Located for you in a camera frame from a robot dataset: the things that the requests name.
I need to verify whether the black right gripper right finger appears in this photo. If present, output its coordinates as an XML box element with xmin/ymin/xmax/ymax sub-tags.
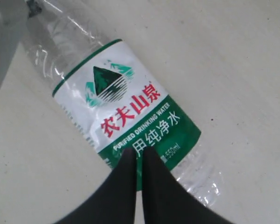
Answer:
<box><xmin>142</xmin><ymin>147</ymin><xmax>231</xmax><ymax>224</ymax></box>

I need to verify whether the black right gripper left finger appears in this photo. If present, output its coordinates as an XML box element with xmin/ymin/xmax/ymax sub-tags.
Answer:
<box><xmin>56</xmin><ymin>149</ymin><xmax>137</xmax><ymax>224</ymax></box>

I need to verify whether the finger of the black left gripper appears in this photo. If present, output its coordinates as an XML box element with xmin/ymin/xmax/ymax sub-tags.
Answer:
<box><xmin>0</xmin><ymin>0</ymin><xmax>42</xmax><ymax>88</ymax></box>

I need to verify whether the clear plastic water bottle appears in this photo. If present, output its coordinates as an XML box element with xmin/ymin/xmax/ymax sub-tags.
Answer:
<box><xmin>22</xmin><ymin>0</ymin><xmax>222</xmax><ymax>207</ymax></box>

